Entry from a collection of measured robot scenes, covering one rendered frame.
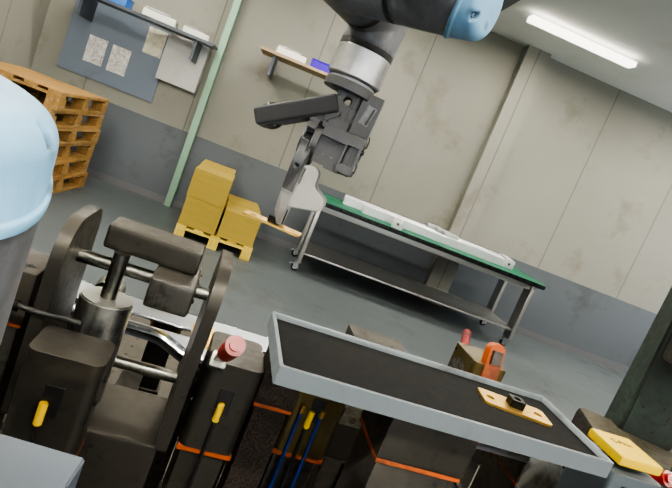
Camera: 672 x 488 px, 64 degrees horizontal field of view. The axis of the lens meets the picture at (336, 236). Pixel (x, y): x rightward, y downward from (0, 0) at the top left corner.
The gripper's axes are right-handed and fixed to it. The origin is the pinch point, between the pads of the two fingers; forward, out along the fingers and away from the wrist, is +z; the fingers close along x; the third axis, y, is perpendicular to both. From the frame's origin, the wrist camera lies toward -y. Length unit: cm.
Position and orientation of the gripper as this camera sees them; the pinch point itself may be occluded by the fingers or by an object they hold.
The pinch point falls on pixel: (278, 212)
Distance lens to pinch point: 75.9
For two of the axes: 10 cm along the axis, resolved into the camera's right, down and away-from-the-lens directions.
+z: -4.1, 9.0, 1.1
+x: 0.6, -1.0, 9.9
